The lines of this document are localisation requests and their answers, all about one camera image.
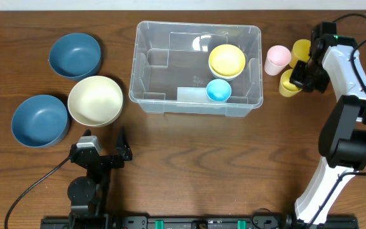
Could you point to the yellow cup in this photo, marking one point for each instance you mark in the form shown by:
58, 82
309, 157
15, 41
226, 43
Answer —
286, 88
300, 51

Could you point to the light blue cup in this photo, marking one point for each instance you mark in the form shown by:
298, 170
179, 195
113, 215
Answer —
218, 90

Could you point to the dark blue bowl far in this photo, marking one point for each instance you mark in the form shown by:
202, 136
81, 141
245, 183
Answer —
76, 56

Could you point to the pink cup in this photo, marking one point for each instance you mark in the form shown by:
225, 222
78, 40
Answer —
278, 57

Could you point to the clear plastic storage container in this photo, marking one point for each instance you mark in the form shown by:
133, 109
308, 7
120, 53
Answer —
170, 69

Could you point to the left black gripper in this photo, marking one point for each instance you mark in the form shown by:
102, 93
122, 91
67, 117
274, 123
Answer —
103, 159

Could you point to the cream large bowl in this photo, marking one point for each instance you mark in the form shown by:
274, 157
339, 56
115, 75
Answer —
96, 101

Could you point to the dark blue bowl near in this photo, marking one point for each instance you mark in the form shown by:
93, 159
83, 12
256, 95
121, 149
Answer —
40, 122

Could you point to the white small bowl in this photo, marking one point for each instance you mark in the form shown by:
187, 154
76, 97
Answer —
227, 78

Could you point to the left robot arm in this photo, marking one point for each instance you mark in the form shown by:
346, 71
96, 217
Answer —
88, 193

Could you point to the dark blue bowl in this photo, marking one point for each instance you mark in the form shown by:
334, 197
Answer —
76, 56
40, 122

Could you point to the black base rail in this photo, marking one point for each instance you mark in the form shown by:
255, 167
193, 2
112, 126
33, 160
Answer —
262, 221

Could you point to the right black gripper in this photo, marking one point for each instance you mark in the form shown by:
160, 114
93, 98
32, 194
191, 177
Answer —
305, 79

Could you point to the yellow small bowl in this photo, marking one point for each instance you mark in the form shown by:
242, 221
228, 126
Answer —
227, 60

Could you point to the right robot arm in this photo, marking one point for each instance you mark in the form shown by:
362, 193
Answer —
333, 60

